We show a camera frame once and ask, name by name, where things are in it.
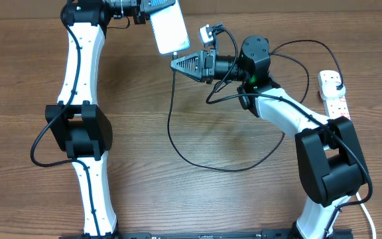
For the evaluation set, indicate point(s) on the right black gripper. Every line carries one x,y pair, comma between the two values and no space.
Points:
207,73

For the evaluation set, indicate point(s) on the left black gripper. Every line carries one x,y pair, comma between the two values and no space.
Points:
141,15

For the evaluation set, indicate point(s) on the blue-screen smartphone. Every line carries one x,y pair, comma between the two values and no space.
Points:
170,30

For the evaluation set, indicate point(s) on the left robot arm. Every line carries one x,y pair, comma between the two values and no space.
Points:
76,121

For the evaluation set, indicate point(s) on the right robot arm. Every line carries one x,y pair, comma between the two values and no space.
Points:
330,161

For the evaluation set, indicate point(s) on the white power strip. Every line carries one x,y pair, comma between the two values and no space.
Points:
337,107

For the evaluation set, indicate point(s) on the white USB wall charger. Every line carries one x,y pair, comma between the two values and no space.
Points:
330,91

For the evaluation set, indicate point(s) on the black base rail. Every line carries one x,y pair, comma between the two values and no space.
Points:
204,235

